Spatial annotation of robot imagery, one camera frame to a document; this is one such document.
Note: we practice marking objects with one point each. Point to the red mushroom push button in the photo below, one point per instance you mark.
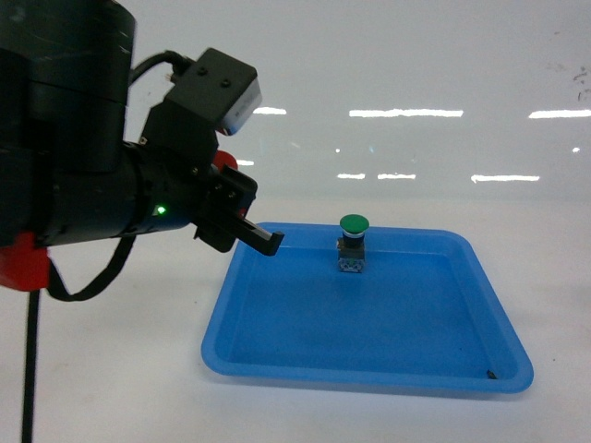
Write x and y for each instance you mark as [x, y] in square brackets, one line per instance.
[223, 160]

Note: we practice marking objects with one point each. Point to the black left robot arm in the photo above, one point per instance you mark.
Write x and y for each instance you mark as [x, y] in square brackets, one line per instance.
[96, 151]

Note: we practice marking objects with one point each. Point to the green mushroom push button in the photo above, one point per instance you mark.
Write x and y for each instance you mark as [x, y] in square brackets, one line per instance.
[351, 244]

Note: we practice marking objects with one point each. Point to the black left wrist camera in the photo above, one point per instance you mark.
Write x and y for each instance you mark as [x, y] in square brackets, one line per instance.
[219, 90]

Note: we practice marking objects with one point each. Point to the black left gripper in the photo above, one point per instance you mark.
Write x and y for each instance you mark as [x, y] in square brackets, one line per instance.
[172, 164]

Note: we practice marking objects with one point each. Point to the blue plastic tray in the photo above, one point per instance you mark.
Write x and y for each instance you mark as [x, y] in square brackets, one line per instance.
[422, 315]

